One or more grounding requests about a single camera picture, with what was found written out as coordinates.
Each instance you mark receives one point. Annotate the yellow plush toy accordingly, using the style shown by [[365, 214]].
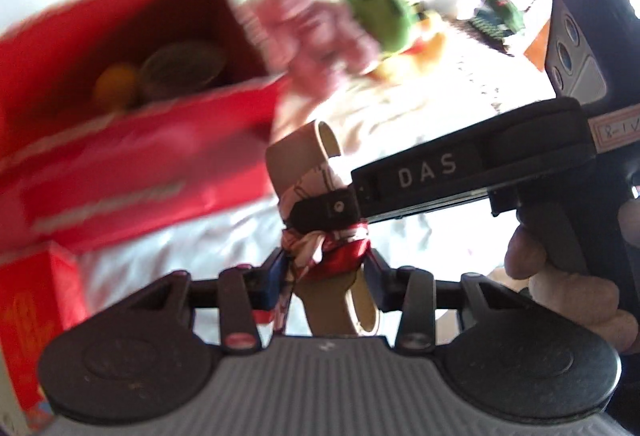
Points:
[[425, 49]]

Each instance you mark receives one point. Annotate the green plush toy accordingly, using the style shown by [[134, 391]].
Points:
[[380, 11]]

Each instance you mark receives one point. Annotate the brown dried gourd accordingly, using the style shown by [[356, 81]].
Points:
[[115, 86]]

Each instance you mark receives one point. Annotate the printed packing tape roll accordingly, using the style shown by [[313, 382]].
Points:
[[160, 89]]

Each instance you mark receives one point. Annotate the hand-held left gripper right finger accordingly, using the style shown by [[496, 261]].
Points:
[[377, 283]]

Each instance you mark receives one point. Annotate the person's right hand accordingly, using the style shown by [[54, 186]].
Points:
[[575, 296]]

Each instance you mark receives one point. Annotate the small red box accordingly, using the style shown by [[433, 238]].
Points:
[[35, 326]]

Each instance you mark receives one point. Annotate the large red cardboard box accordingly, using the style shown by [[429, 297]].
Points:
[[125, 166]]

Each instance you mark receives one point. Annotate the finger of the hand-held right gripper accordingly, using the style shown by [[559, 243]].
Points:
[[325, 211]]

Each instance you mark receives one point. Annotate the pink teddy bear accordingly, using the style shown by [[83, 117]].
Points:
[[320, 31]]

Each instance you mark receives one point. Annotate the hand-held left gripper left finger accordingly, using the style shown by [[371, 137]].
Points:
[[272, 283]]

